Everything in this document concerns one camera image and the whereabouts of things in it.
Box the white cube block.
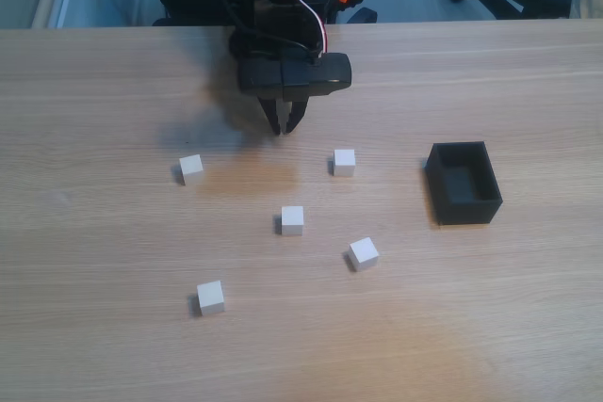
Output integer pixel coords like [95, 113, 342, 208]
[280, 205, 305, 236]
[332, 149, 356, 178]
[348, 236, 381, 273]
[196, 280, 226, 317]
[178, 153, 204, 185]

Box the black oval camera box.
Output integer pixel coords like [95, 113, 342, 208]
[236, 52, 354, 98]

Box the white red gripper cable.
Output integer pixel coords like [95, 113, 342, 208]
[274, 0, 332, 56]

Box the black open box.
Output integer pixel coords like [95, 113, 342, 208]
[425, 140, 504, 227]

